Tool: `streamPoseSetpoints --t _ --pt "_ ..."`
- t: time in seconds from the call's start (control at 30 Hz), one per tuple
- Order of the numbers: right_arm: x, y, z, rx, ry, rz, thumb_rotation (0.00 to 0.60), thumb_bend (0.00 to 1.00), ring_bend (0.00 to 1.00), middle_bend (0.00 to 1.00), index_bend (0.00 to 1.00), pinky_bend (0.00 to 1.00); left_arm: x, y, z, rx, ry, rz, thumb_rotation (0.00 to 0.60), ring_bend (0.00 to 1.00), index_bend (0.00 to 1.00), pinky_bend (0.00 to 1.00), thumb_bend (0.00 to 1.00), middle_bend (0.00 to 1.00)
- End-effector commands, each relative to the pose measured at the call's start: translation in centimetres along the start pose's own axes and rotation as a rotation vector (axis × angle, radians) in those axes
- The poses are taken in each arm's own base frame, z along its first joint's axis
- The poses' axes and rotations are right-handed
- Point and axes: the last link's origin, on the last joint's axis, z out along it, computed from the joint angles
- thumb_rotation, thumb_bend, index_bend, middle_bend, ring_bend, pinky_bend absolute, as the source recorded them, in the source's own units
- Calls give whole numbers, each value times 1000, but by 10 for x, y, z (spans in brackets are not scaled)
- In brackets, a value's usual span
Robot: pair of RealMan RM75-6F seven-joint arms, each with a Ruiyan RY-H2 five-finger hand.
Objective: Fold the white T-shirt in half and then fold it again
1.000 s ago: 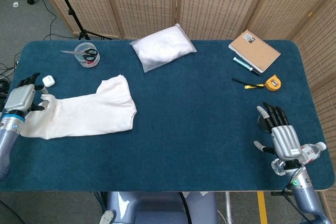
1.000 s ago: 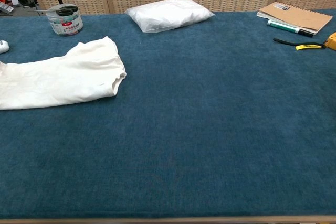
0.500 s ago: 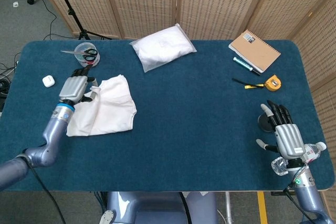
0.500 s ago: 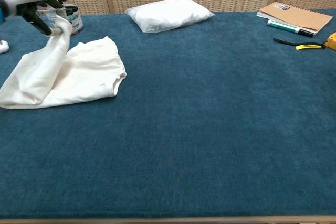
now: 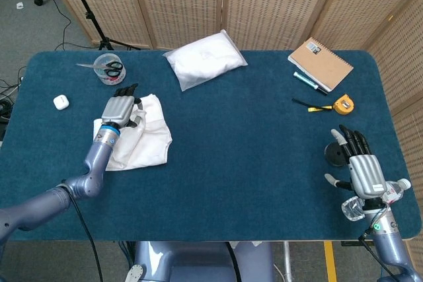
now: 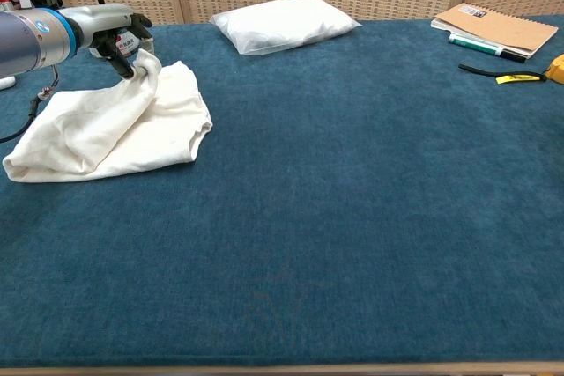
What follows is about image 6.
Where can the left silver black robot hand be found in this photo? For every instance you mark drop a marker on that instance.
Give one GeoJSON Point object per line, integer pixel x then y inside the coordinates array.
{"type": "Point", "coordinates": [101, 19]}

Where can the white t-shirt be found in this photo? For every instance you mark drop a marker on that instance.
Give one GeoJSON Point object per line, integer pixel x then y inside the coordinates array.
{"type": "Point", "coordinates": [110, 129]}

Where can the clear plastic jar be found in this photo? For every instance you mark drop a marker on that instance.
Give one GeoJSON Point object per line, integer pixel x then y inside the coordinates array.
{"type": "Point", "coordinates": [128, 45]}

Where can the white earbuds case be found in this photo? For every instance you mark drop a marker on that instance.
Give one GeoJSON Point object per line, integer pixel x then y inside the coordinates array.
{"type": "Point", "coordinates": [6, 83]}

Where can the clear bag with white cloth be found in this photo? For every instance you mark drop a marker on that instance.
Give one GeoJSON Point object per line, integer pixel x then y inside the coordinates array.
{"type": "Point", "coordinates": [282, 24]}

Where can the dark teal table mat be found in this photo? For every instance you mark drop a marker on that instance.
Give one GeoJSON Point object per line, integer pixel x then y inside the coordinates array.
{"type": "Point", "coordinates": [308, 239]}

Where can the green white marker pen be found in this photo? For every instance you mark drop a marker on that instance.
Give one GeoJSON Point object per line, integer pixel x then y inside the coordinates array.
{"type": "Point", "coordinates": [471, 43]}

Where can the brown spiral notebook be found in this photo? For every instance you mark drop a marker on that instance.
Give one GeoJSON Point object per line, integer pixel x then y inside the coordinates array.
{"type": "Point", "coordinates": [502, 28]}

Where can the yellow tape measure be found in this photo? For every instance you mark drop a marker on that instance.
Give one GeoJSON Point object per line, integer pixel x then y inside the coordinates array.
{"type": "Point", "coordinates": [558, 70]}

